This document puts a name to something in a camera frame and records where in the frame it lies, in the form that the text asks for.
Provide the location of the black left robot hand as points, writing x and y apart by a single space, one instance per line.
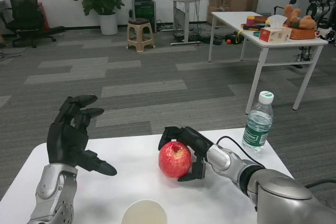
67 141

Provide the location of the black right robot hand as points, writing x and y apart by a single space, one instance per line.
197 141

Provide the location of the red apple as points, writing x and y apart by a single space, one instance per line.
173 161

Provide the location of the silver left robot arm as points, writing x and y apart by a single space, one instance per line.
55 190

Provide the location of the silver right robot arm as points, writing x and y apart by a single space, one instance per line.
275 190

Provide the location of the clear plastic water bottle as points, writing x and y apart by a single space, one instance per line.
258 127

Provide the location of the white paper cup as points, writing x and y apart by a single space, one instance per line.
144 212

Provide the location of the teal dish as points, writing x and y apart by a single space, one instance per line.
256 34

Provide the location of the beige plastic stool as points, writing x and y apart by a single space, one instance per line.
140 31

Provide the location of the red panel behind chair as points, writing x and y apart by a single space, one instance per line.
45 16

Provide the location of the black yellow hand tool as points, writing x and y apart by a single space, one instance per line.
250 26

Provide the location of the white table with white legs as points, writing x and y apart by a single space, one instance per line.
233 18

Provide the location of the red white tissue box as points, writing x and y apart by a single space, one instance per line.
274 35

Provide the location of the pink yellow cup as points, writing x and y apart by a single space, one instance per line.
251 21

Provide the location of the red brown tray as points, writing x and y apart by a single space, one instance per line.
261 20

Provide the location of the black computer tower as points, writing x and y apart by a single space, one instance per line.
144 11

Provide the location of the white standing desk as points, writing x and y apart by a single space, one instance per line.
186 1

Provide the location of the black mesh office chair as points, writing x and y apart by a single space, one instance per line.
23 6

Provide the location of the brown cardboard boxes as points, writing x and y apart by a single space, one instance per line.
240 3

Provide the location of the orange woven basket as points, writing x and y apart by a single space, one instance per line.
302 33

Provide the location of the brown teddy bear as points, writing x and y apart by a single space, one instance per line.
299 19

